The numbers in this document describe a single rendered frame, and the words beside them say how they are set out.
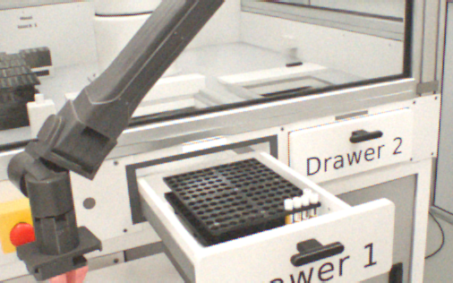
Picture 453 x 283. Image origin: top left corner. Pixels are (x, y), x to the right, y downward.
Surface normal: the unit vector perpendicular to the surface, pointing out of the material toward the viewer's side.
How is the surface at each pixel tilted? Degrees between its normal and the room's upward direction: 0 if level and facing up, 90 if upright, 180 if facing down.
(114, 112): 106
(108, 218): 90
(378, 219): 90
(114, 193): 90
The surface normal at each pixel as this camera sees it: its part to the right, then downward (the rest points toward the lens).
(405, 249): 0.40, 0.28
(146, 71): 0.39, 0.53
